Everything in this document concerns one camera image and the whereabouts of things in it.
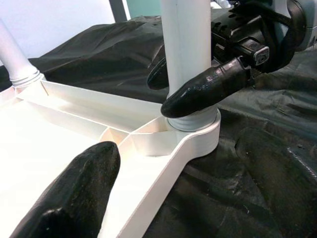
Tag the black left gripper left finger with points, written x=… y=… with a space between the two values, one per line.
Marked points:
x=79 y=193

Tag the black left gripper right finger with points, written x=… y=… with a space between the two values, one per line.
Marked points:
x=280 y=186

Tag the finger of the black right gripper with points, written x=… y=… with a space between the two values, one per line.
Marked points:
x=158 y=77
x=203 y=91

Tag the white plastic table leg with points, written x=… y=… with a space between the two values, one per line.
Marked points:
x=185 y=37
x=12 y=54

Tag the white plastic table top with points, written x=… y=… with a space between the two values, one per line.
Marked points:
x=49 y=124

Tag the black plastic cover sheet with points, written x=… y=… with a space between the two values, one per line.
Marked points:
x=99 y=49

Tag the teal glass wall panel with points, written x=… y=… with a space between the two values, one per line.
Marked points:
x=143 y=6

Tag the black wall post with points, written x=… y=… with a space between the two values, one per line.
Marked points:
x=119 y=10

